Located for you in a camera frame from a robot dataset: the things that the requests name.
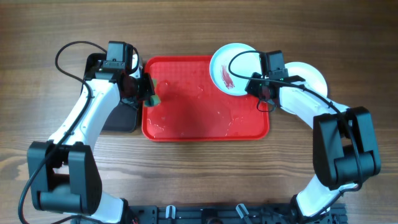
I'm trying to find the left black cable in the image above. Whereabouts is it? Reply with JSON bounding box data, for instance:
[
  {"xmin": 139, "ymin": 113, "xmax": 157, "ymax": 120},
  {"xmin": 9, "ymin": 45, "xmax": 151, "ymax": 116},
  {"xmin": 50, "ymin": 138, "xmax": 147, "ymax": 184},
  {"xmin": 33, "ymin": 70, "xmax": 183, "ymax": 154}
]
[{"xmin": 17, "ymin": 40, "xmax": 141, "ymax": 224}]

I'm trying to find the white plate with stain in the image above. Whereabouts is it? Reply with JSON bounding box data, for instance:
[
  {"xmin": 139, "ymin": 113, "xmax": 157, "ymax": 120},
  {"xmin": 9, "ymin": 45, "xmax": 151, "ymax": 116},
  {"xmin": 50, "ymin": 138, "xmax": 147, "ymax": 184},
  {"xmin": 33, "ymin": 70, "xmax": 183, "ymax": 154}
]
[{"xmin": 285, "ymin": 62, "xmax": 328, "ymax": 97}]

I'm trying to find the black cable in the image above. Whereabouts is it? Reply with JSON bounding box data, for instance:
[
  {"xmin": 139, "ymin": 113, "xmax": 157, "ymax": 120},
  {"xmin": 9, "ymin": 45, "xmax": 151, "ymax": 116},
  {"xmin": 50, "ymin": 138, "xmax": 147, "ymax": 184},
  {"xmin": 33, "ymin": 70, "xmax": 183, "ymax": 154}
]
[
  {"xmin": 227, "ymin": 49, "xmax": 364, "ymax": 218},
  {"xmin": 17, "ymin": 40, "xmax": 141, "ymax": 224}
]

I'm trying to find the red plastic tray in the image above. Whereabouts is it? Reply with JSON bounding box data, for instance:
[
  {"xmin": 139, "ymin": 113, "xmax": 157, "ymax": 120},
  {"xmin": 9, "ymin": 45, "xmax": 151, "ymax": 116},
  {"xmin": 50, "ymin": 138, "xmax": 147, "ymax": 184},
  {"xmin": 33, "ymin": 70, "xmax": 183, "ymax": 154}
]
[{"xmin": 142, "ymin": 55, "xmax": 270, "ymax": 142}]

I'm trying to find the black plastic tray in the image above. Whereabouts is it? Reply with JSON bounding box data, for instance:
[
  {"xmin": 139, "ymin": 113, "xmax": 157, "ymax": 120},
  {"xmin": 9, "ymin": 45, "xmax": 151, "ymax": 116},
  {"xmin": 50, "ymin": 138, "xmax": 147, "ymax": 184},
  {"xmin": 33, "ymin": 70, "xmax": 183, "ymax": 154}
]
[{"xmin": 83, "ymin": 53, "xmax": 141, "ymax": 133}]

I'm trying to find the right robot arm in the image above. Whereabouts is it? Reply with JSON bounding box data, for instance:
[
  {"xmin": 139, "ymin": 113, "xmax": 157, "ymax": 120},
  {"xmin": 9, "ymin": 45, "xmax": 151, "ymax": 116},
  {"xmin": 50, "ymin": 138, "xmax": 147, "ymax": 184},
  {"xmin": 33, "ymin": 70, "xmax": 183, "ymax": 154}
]
[{"xmin": 246, "ymin": 73, "xmax": 381, "ymax": 223}]

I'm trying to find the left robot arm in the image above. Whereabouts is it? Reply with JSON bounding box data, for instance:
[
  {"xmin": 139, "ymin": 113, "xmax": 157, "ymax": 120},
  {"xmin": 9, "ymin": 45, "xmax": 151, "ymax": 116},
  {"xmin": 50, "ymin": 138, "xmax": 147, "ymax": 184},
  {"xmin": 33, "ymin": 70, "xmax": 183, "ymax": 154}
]
[{"xmin": 21, "ymin": 68, "xmax": 155, "ymax": 223}]

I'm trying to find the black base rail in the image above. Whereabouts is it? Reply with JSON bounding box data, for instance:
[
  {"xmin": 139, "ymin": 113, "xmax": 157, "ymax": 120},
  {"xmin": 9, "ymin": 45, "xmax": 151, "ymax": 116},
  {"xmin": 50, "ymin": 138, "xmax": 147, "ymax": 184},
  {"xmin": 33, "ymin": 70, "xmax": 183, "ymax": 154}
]
[{"xmin": 120, "ymin": 203, "xmax": 348, "ymax": 224}]

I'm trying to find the light blue plate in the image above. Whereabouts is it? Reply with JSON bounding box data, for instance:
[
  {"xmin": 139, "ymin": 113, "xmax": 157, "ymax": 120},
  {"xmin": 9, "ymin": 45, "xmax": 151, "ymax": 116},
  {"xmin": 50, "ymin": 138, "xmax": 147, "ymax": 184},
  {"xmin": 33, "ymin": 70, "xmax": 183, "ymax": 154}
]
[
  {"xmin": 210, "ymin": 43, "xmax": 261, "ymax": 96},
  {"xmin": 280, "ymin": 102, "xmax": 296, "ymax": 115}
]

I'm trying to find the green yellow sponge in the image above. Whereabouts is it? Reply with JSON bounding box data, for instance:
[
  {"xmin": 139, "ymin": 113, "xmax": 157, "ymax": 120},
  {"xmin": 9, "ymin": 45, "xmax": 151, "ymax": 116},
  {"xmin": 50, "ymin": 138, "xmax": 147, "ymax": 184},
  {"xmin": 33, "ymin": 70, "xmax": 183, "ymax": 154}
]
[{"xmin": 144, "ymin": 79, "xmax": 161, "ymax": 108}]

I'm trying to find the light blue plate top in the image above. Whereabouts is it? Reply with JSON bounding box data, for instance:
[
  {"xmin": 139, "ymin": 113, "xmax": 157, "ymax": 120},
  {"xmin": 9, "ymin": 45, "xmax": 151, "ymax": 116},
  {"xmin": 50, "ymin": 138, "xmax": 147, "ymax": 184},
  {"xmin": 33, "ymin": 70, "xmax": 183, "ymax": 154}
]
[{"xmin": 210, "ymin": 43, "xmax": 261, "ymax": 96}]

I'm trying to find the right black cable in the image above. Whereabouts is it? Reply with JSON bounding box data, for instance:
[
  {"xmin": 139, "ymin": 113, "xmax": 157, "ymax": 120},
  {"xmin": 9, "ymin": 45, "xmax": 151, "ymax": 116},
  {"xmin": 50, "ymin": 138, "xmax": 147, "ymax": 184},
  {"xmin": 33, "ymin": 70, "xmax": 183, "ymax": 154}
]
[{"xmin": 227, "ymin": 49, "xmax": 364, "ymax": 218}]

